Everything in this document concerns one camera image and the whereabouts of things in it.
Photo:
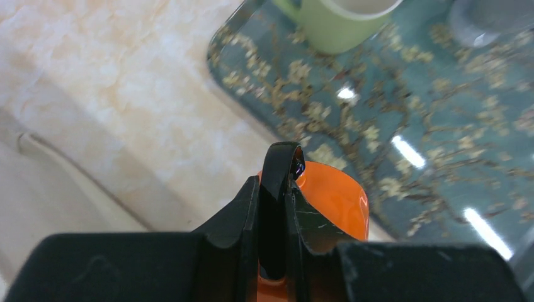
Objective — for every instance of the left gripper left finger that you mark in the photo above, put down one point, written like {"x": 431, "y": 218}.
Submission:
{"x": 218, "y": 261}

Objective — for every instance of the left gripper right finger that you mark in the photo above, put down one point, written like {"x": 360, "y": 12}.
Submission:
{"x": 391, "y": 271}

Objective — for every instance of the orange mug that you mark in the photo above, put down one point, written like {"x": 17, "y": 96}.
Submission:
{"x": 329, "y": 200}

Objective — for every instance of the light green mug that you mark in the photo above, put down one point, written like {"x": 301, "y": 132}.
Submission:
{"x": 334, "y": 27}

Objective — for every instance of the pale grey mug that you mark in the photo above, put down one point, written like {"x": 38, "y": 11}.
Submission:
{"x": 478, "y": 23}

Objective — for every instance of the floral blue serving tray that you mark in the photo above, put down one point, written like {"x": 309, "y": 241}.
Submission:
{"x": 440, "y": 136}

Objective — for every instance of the beige canvas tote bag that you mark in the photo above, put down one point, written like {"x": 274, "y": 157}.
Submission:
{"x": 42, "y": 193}

